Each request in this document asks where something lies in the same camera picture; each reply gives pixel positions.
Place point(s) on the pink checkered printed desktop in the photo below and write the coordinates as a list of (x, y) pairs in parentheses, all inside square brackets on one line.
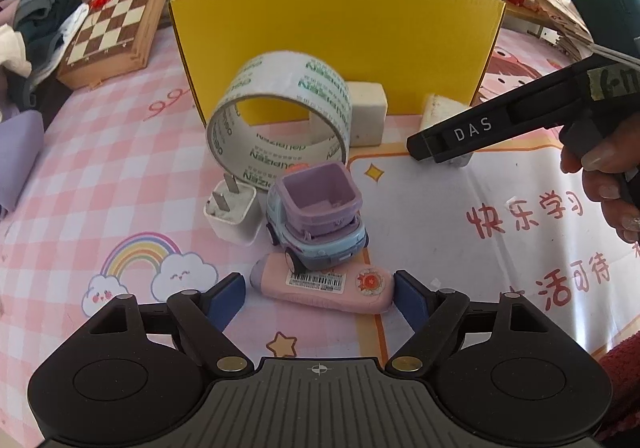
[(125, 153)]

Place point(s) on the blue and purple toy truck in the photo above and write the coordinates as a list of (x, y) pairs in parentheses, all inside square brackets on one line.
[(320, 240)]

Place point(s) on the wooden chess board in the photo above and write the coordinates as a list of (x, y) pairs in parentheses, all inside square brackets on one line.
[(115, 18)]

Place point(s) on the stack of papers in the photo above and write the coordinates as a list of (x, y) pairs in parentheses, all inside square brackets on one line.
[(560, 13)]

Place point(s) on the white charger plug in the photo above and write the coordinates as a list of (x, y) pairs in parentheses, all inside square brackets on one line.
[(235, 224)]

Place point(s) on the maroon fuzzy clothing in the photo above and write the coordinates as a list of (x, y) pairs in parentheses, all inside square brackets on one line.
[(622, 388)]

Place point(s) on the purple cushion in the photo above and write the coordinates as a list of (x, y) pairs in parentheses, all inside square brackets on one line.
[(17, 153)]

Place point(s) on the pink oblong toy device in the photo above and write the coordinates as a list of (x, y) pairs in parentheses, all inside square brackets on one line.
[(277, 285)]

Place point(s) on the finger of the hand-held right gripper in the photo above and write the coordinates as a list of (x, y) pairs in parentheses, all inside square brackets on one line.
[(422, 144)]

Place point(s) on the wide printed tape roll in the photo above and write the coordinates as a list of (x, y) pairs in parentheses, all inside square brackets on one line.
[(325, 78)]

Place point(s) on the grey cloth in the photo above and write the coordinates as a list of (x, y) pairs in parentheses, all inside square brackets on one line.
[(32, 1)]

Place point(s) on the white cloth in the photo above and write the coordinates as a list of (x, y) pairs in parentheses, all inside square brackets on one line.
[(11, 48)]

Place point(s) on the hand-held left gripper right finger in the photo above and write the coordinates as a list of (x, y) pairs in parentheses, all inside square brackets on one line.
[(410, 299)]

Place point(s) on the white foam block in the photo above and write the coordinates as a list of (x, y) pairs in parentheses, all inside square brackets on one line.
[(367, 118), (440, 111)]

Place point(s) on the dark cloth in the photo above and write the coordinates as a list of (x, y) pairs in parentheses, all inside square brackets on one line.
[(52, 28)]

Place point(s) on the person's right hand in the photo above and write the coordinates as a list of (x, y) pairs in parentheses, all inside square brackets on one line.
[(607, 178)]

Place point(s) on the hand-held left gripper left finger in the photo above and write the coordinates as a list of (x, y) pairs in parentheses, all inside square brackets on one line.
[(227, 297)]

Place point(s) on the yellow cardboard box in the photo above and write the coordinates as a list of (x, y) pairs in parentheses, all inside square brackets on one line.
[(350, 28)]

